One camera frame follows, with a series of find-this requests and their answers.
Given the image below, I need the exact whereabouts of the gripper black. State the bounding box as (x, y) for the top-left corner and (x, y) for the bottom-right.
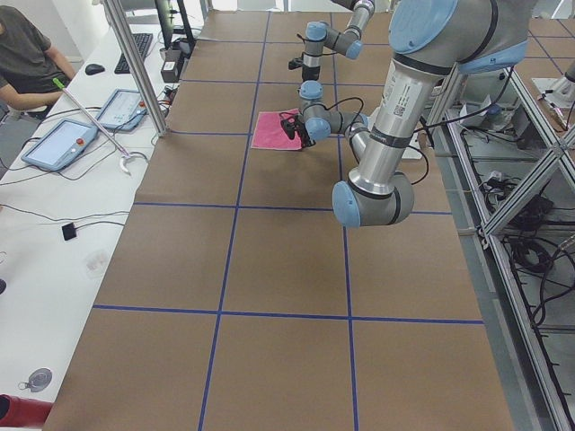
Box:
(293, 115), (315, 149)

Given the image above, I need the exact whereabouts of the pink and grey towel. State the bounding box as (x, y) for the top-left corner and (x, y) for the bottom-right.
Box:
(251, 109), (302, 151)

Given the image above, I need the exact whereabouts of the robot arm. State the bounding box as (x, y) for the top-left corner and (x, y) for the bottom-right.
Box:
(296, 1), (535, 227)
(290, 0), (375, 82)

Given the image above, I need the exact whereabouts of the black box with label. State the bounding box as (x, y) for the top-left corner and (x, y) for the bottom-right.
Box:
(161, 49), (184, 84)

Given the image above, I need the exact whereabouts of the black monitor stand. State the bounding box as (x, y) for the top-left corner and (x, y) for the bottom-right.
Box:
(154, 0), (196, 57)

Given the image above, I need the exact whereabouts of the far teach pendant tablet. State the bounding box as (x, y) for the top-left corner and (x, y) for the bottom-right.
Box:
(96, 89), (147, 132)

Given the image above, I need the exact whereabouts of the teach pendant tablet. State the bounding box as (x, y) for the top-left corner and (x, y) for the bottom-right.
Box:
(96, 89), (147, 132)
(21, 119), (99, 172)

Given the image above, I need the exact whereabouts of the black keyboard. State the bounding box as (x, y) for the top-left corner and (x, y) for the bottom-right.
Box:
(113, 32), (155, 75)

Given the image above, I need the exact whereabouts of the black computer mouse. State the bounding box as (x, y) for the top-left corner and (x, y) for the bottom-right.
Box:
(84, 64), (105, 75)

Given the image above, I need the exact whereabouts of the near teach pendant tablet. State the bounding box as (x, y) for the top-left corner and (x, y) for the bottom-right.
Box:
(21, 119), (99, 172)

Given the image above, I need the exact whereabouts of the small black square device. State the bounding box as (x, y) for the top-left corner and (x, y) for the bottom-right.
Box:
(61, 222), (77, 242)

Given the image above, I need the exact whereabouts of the seated person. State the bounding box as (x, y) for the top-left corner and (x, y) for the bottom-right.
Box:
(1, 5), (75, 119)

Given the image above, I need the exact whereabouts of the red object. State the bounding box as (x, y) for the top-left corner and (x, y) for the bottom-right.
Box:
(1, 394), (53, 429)

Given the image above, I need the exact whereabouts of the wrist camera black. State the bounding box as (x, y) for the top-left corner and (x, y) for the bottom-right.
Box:
(288, 57), (303, 70)
(279, 111), (298, 140)

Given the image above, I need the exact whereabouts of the white pedestal column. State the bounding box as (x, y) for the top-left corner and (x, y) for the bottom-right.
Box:
(394, 106), (424, 162)

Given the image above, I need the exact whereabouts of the aluminium side frame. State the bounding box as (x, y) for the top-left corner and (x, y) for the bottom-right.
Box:
(421, 44), (575, 431)

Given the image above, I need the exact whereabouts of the aluminium frame post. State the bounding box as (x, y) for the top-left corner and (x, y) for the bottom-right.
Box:
(102, 0), (167, 137)

